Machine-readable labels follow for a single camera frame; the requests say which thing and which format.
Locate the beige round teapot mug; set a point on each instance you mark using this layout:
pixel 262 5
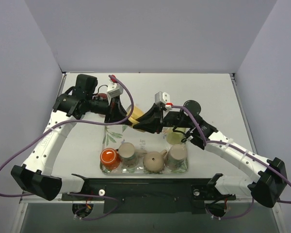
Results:
pixel 154 161

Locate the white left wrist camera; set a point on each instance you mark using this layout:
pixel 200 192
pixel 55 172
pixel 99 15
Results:
pixel 114 90

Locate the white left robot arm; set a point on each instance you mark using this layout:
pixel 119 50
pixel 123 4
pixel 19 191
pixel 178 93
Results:
pixel 35 173

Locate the cream floral mug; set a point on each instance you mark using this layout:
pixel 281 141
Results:
pixel 176 156

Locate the lime green mug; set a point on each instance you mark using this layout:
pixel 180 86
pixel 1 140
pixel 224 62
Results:
pixel 174 138

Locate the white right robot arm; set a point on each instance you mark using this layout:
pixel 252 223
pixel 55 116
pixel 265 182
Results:
pixel 265 179

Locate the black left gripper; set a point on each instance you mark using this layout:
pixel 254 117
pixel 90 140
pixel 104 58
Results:
pixel 112 111

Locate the yellow mug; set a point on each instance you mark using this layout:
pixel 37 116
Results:
pixel 137 113

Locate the orange mug black handle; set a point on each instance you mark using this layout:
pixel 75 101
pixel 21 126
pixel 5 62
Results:
pixel 110 158

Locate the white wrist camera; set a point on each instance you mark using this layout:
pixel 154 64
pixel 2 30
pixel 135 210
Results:
pixel 162 99
pixel 114 90

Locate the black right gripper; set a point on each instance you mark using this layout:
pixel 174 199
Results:
pixel 159 119

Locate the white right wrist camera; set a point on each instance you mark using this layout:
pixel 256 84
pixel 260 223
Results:
pixel 162 99

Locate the floral leaf serving tray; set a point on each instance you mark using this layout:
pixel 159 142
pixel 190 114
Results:
pixel 115 135

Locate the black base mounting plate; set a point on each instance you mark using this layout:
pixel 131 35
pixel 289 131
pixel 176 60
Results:
pixel 150 196

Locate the cream coral pattern mug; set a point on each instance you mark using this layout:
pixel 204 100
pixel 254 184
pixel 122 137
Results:
pixel 129 155

